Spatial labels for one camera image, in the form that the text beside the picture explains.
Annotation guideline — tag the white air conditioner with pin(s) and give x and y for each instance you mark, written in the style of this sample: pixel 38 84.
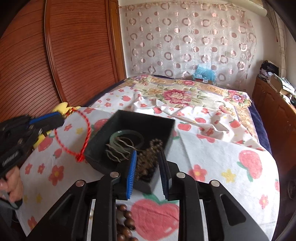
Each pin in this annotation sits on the white air conditioner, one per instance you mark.
pixel 255 6

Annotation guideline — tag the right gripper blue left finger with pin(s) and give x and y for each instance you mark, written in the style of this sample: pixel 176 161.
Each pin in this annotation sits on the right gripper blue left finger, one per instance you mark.
pixel 131 175

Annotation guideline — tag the pink circle sheer curtain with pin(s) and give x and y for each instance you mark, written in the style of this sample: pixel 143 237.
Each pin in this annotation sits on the pink circle sheer curtain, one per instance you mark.
pixel 175 38

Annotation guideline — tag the person's left hand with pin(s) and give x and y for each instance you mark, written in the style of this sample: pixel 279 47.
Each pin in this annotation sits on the person's left hand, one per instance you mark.
pixel 13 184

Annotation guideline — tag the clutter pile on cabinet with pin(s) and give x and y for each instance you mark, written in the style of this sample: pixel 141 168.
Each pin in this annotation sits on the clutter pile on cabinet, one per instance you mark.
pixel 270 73

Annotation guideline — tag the silver wavy hair comb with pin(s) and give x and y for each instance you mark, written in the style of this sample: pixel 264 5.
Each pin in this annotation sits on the silver wavy hair comb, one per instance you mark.
pixel 119 149

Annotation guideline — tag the wooden sideboard cabinet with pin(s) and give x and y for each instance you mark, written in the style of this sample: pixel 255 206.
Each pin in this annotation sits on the wooden sideboard cabinet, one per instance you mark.
pixel 278 118

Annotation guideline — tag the green jade bangle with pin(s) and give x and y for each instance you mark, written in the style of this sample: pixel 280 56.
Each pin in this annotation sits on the green jade bangle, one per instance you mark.
pixel 136 137

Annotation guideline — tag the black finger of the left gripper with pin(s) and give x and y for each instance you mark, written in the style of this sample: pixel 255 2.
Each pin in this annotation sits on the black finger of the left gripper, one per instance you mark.
pixel 49 124

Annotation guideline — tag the wooden louvered wardrobe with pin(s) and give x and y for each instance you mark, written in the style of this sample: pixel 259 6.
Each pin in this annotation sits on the wooden louvered wardrobe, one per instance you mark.
pixel 58 51

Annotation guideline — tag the white strawberry flower blanket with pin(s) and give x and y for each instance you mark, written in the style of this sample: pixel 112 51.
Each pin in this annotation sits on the white strawberry flower blanket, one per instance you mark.
pixel 221 185

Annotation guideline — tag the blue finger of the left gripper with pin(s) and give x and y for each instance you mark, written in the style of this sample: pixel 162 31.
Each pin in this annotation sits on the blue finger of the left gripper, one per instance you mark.
pixel 44 117

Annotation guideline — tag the floral quilt bedspread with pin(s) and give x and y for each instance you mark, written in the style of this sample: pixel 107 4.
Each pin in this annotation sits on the floral quilt bedspread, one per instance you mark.
pixel 213 112

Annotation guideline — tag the black jewelry box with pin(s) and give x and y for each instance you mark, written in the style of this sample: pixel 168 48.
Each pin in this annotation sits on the black jewelry box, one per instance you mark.
pixel 157 133

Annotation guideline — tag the blue lace fabric item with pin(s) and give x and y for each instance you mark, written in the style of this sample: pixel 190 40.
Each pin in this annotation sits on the blue lace fabric item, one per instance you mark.
pixel 204 74

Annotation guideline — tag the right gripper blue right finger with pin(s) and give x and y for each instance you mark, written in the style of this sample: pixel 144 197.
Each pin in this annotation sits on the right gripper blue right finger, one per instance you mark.
pixel 165 174

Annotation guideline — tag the yellow striped plush toy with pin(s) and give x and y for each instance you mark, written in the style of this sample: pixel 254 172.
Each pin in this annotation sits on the yellow striped plush toy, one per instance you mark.
pixel 62 108

